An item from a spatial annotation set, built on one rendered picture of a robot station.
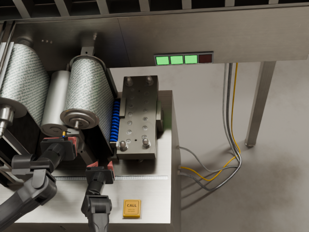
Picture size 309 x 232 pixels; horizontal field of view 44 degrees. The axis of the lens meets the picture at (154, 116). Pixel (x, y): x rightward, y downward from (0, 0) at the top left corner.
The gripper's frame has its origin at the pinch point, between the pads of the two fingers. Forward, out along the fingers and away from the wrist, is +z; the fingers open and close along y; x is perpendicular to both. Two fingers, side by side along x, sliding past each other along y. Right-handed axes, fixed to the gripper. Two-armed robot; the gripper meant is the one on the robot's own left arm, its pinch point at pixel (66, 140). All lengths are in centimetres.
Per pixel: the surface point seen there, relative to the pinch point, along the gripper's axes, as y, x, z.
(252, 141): 79, -59, 130
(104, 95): 5.9, 5.2, 33.4
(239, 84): 75, -31, 176
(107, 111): 5.8, -2.0, 35.2
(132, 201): 15.2, -37.5, 21.7
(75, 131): -2.9, -4.0, 17.6
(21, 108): -19.8, 8.1, 11.7
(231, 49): 58, 20, 44
